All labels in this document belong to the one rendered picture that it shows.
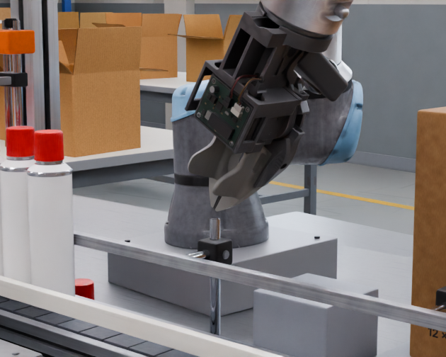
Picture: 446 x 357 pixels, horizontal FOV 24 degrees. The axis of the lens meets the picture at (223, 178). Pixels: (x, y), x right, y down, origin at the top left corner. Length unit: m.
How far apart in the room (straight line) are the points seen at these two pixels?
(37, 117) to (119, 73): 1.73
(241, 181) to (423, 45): 6.52
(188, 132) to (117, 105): 1.71
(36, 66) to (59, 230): 0.29
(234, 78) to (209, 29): 5.03
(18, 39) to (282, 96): 0.51
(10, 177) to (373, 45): 6.61
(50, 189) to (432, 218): 0.42
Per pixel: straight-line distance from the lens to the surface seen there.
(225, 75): 0.89
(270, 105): 0.89
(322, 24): 0.88
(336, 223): 1.90
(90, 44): 3.03
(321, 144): 1.42
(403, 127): 7.60
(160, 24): 6.02
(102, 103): 3.08
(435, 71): 7.40
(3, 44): 1.34
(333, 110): 1.41
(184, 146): 1.43
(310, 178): 5.71
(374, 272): 1.57
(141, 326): 1.05
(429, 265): 1.11
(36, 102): 1.40
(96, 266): 1.60
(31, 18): 1.39
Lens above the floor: 1.23
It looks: 10 degrees down
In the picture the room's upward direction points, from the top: straight up
